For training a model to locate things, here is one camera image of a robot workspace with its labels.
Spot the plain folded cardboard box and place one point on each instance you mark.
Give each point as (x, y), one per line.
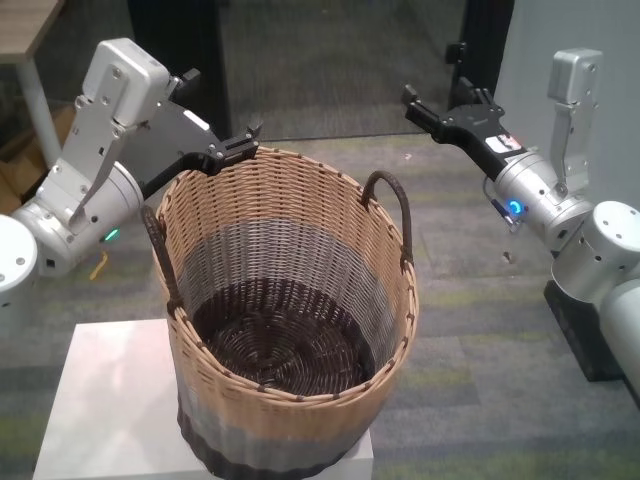
(20, 170)

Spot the wide black pillar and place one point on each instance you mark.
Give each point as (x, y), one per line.
(185, 55)

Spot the black door latch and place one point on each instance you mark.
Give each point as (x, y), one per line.
(456, 53)

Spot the black partition foot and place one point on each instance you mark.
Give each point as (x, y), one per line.
(585, 335)

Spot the white and chrome desk leg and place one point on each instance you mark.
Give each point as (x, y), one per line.
(40, 110)

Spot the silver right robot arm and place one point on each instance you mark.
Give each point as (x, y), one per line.
(590, 250)

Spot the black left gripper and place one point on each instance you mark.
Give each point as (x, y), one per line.
(170, 145)

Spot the black door frame post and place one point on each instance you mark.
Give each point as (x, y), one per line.
(482, 45)

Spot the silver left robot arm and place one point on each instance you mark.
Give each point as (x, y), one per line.
(75, 220)

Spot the tan grey brown wicker basket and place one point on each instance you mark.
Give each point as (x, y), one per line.
(295, 225)

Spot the yellow strip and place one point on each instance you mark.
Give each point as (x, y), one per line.
(99, 265)

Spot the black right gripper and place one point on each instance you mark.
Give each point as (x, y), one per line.
(480, 135)

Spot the wooden desk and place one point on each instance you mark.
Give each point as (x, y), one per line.
(27, 27)

